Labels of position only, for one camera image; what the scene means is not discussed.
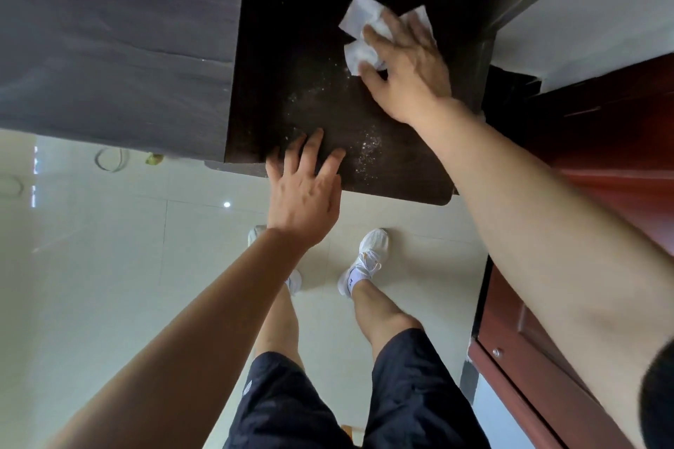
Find person's right hand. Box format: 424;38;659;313
357;9;455;128

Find person's left hand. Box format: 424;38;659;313
265;127;348;250

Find white tissue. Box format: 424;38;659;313
338;0;435;77

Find person's right forearm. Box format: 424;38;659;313
410;98;674;449

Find person's left forearm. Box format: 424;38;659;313
47;227;309;449

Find person's white left shoe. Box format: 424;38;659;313
247;224;304;297

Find person's white shoe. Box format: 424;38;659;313
336;228;390;300
247;224;304;297

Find person's white right shoe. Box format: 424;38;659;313
336;228;390;300

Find person's left leg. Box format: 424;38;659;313
253;285;305;370

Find person's leg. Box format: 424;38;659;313
351;279;424;360
253;285;305;370

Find person's right leg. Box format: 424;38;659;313
351;279;424;360

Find black shorts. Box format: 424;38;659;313
222;328;491;449

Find dark wooden table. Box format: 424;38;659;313
0;0;498;206

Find red wooden door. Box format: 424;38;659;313
467;51;674;449

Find black shirt sleeve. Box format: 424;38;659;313
638;340;674;449

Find white cable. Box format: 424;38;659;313
93;147;131;173

